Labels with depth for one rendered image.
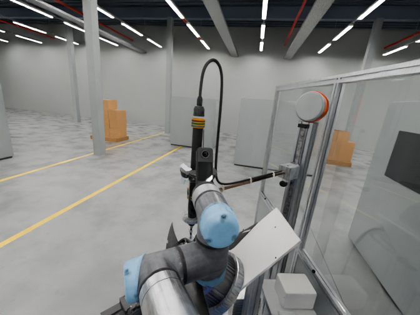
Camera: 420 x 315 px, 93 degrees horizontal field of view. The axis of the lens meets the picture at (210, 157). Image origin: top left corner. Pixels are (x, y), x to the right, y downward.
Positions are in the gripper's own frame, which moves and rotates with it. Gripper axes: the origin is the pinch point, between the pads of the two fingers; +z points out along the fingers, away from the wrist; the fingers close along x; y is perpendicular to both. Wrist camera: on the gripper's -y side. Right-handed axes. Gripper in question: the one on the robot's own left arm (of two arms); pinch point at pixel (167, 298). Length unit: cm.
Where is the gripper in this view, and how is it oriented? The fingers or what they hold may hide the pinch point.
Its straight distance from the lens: 88.0
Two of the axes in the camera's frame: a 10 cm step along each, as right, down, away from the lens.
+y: -6.4, -1.6, 7.5
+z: 7.7, -1.1, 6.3
